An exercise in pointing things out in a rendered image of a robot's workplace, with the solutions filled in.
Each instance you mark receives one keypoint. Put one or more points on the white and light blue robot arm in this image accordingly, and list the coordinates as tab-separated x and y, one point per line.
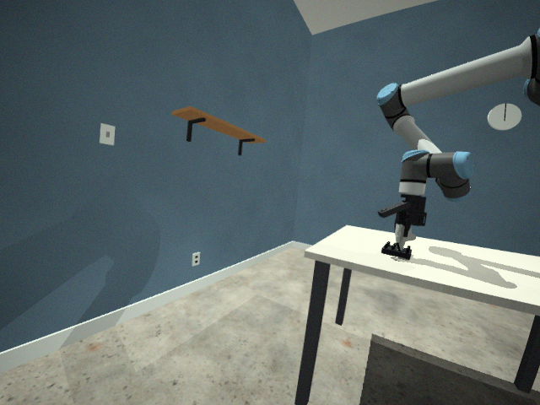
450	169

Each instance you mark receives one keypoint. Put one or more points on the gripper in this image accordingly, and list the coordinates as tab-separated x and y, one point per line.
408	217

